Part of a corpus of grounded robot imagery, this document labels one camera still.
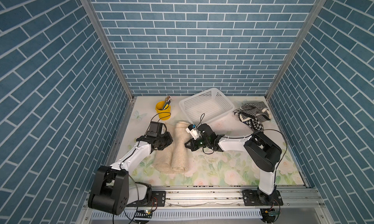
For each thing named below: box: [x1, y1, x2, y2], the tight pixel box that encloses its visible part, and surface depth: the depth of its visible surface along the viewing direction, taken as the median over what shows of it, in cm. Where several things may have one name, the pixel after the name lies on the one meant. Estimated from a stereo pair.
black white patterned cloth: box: [233, 101, 272, 131], surface depth 98 cm
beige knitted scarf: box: [152, 121, 193, 173], surface depth 86 cm
